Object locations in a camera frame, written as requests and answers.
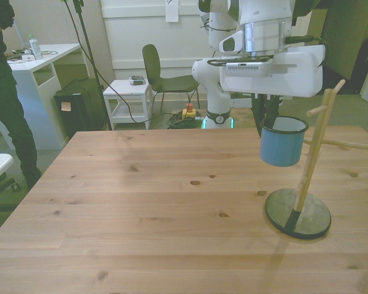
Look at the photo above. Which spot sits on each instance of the white side table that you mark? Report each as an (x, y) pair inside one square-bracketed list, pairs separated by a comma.
[(127, 90)]

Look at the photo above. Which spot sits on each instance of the white desk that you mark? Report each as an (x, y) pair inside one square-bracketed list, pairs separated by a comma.
[(33, 81)]

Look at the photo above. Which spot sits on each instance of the person in dark clothes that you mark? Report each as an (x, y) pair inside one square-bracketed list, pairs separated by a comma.
[(6, 92)]

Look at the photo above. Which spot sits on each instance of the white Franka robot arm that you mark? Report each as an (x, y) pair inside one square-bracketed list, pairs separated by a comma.
[(214, 82)]

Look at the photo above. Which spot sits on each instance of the black case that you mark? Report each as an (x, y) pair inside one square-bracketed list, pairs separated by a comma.
[(79, 119)]

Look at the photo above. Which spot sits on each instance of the orange sticky note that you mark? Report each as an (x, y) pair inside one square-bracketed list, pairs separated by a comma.
[(66, 106)]

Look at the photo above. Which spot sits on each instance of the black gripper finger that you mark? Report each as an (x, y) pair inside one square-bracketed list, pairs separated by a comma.
[(257, 110), (273, 110)]

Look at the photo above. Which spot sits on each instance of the yellow emergency stop button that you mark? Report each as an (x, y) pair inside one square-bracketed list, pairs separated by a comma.
[(189, 111)]

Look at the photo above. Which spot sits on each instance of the black round mug stand base with wooden pole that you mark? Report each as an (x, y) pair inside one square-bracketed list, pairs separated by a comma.
[(299, 214)]

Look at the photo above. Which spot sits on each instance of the blue enamel mug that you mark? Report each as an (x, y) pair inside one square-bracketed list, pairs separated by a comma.
[(280, 147)]

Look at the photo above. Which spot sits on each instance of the clear plastic bottle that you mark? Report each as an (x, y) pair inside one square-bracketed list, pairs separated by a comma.
[(36, 49)]

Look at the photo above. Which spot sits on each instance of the small white box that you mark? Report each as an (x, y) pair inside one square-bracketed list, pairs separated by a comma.
[(28, 57)]

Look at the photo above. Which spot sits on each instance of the white paper sheet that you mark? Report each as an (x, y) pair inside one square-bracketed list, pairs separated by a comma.
[(171, 10)]

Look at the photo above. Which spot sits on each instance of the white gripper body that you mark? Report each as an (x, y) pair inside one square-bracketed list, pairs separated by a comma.
[(294, 76)]

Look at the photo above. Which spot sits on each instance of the black tripod pole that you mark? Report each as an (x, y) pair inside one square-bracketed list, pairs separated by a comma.
[(90, 58)]

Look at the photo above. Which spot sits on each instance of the small grey device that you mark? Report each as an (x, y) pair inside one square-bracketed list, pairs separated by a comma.
[(137, 81)]

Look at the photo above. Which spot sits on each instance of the dark green chair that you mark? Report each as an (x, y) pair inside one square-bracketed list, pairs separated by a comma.
[(153, 70)]

